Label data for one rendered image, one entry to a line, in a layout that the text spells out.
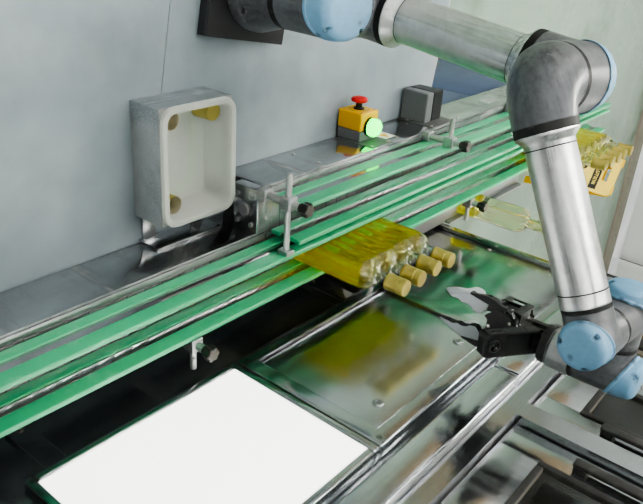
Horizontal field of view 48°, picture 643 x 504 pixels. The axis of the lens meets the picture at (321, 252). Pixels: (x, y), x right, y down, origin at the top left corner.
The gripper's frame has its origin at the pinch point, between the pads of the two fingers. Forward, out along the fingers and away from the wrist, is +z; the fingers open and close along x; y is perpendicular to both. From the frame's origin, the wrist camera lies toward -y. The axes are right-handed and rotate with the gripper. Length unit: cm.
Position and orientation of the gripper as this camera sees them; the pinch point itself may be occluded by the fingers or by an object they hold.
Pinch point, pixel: (447, 306)
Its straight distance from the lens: 137.9
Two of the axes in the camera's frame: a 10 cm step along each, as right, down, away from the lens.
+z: -7.6, -3.3, 5.5
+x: 1.2, -9.2, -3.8
